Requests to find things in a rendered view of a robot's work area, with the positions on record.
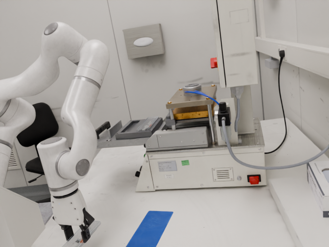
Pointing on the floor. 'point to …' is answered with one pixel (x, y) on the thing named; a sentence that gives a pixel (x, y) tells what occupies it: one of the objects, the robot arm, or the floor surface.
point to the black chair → (47, 116)
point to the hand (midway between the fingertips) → (77, 234)
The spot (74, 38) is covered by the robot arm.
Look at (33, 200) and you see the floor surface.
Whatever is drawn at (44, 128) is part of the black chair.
